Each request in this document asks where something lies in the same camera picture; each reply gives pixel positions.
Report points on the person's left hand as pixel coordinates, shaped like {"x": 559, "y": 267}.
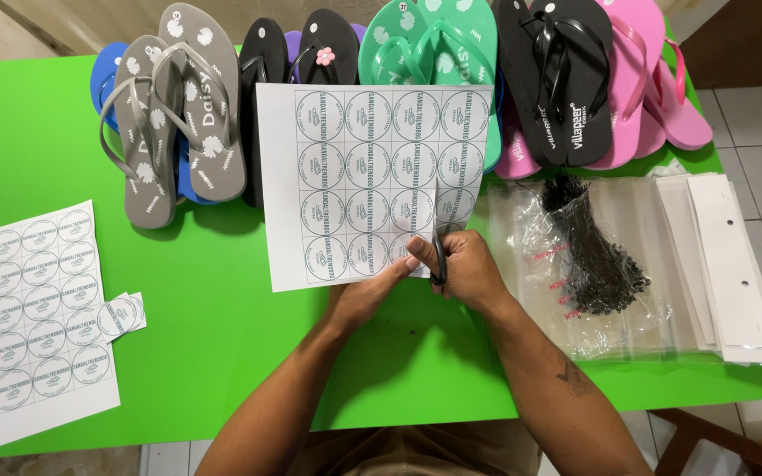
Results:
{"x": 358, "y": 303}

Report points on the green flower print flip-flop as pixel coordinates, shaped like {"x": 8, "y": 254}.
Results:
{"x": 391, "y": 46}
{"x": 467, "y": 46}

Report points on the partly cut round sticker sheet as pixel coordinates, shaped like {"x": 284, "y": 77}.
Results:
{"x": 354, "y": 172}

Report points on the dark brown wooden cabinet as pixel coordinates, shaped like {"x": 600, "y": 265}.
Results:
{"x": 745, "y": 46}

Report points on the pink flip-flop white lettering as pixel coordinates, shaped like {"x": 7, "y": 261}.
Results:
{"x": 513, "y": 155}

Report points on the black flip-flop pink flower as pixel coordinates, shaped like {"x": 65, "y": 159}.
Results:
{"x": 328, "y": 46}

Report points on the purple flip-flop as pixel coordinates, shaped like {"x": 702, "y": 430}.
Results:
{"x": 292, "y": 56}
{"x": 359, "y": 32}

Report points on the cut square sticker piece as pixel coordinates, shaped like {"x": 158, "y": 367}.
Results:
{"x": 139, "y": 311}
{"x": 116, "y": 317}

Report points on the bundle of black tag loops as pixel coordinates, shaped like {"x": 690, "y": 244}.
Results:
{"x": 592, "y": 258}

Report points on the black scissors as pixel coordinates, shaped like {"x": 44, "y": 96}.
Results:
{"x": 439, "y": 264}

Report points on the person's right hand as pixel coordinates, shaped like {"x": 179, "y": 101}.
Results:
{"x": 473, "y": 271}

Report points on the whole round sticker sheet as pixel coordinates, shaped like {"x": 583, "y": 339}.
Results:
{"x": 24, "y": 317}

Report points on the brown wooden chair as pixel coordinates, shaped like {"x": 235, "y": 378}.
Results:
{"x": 712, "y": 436}

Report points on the stack of white card strips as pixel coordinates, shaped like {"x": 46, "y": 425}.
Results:
{"x": 725, "y": 264}

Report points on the person's brown shorts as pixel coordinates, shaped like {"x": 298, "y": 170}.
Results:
{"x": 420, "y": 453}

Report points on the blue flip-flop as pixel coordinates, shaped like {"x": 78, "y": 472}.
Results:
{"x": 192, "y": 182}
{"x": 499, "y": 99}
{"x": 106, "y": 76}

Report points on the grey flower print flip-flop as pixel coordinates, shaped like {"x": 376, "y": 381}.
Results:
{"x": 212, "y": 112}
{"x": 146, "y": 165}

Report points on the black flip-flop white lettering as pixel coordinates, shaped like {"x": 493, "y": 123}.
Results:
{"x": 579, "y": 86}
{"x": 520, "y": 79}

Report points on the stack of clear plastic bags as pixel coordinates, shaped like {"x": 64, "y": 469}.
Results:
{"x": 626, "y": 218}

